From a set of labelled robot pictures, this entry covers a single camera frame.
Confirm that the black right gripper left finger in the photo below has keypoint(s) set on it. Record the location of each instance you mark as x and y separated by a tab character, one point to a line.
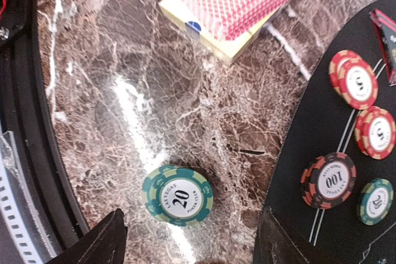
105	243

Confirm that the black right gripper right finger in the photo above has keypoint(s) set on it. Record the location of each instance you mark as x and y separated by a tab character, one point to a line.
276	243

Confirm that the green poker chip stack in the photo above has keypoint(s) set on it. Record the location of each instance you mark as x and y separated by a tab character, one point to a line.
179	196

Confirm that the brown chip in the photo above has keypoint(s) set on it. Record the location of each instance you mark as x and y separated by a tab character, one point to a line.
328	181

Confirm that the red chip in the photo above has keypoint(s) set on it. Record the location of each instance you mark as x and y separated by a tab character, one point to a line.
375	132
353	79

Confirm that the round black poker mat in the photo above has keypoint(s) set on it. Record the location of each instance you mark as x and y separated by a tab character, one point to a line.
323	124

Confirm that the white slotted cable duct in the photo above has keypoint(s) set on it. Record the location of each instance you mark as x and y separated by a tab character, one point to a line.
12	200

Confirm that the black front table rail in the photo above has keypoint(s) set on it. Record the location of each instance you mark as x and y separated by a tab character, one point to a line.
53	216

